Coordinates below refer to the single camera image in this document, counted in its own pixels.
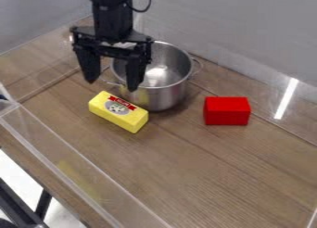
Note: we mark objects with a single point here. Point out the yellow butter block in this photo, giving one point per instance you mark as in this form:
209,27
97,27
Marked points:
119,111

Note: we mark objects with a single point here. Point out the red rectangular block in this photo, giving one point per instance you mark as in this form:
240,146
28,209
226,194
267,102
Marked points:
227,110

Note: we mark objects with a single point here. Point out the silver steel pot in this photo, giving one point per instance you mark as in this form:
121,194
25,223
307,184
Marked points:
164,88

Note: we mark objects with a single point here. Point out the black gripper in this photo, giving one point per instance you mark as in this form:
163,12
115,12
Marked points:
112,38

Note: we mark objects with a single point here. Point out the clear acrylic front barrier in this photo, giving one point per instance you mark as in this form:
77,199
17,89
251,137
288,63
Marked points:
90,193

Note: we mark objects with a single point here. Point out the black table leg frame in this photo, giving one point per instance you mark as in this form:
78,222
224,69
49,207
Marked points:
22,216

